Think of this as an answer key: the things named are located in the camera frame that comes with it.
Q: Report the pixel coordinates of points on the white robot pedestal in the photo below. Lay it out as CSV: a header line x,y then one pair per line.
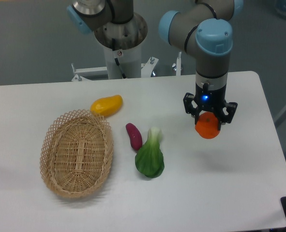
x,y
121,63

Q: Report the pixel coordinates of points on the orange fruit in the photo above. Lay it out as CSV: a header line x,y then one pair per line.
x,y
207,126

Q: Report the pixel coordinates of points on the white metal base frame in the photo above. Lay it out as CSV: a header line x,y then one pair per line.
x,y
100,73

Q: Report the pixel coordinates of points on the yellow mango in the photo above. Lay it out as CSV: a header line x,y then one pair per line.
x,y
107,106

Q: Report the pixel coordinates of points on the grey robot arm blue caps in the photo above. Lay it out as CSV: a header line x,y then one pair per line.
x,y
204,33

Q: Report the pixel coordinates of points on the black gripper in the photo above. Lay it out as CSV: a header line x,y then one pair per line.
x,y
210,101

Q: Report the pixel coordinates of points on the green bok choy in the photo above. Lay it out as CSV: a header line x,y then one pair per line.
x,y
149,160

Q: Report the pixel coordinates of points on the purple sweet potato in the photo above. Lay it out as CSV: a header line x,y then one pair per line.
x,y
134,136

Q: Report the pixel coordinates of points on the woven wicker basket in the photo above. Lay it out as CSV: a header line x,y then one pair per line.
x,y
77,154

